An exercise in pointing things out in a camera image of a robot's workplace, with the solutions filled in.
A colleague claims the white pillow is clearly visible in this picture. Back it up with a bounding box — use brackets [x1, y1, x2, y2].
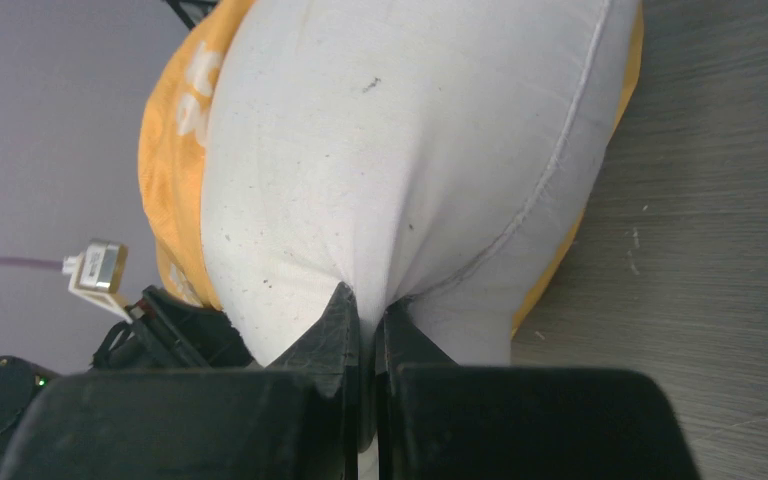
[199, 0, 642, 369]

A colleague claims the black tripod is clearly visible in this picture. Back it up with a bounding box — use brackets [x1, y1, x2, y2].
[163, 0, 218, 30]

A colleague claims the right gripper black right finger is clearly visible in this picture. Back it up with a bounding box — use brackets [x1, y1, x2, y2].
[377, 303, 699, 479]

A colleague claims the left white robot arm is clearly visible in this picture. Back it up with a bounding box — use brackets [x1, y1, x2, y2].
[0, 286, 253, 463]

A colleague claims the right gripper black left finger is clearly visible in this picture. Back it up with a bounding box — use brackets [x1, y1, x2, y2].
[0, 284, 360, 479]

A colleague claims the orange pillowcase with white print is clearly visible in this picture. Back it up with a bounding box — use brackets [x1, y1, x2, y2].
[137, 0, 645, 339]

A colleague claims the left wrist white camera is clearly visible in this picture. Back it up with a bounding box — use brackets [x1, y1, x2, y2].
[61, 239, 132, 323]

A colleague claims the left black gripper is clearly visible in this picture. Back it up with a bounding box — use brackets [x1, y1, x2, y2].
[91, 286, 253, 370]

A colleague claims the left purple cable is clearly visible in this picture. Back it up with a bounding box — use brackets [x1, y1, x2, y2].
[0, 256, 66, 276]

